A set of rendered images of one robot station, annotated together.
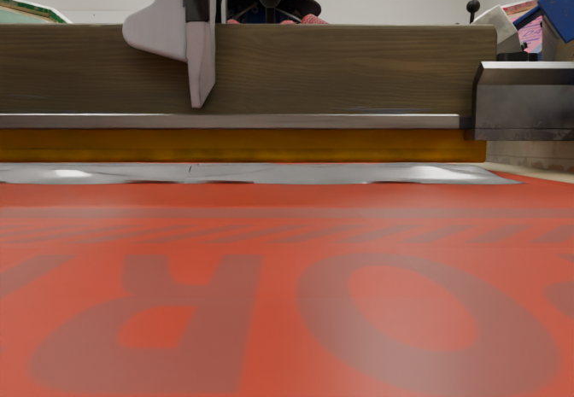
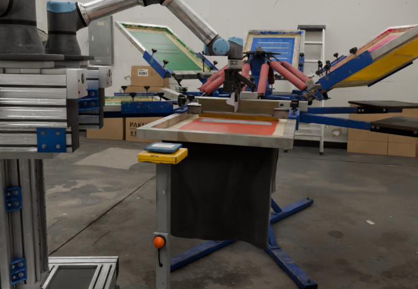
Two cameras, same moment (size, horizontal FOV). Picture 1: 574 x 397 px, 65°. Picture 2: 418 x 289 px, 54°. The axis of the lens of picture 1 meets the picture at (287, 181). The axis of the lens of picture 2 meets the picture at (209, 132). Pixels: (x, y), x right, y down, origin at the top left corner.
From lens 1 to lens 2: 1.72 m
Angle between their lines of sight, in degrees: 14
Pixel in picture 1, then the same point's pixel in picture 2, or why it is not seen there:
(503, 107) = (277, 114)
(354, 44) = (257, 104)
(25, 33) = (212, 100)
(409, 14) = not seen: outside the picture
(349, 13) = not seen: outside the picture
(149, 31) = (229, 102)
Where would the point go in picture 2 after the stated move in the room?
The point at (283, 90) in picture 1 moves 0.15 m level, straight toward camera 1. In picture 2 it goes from (247, 109) to (242, 113)
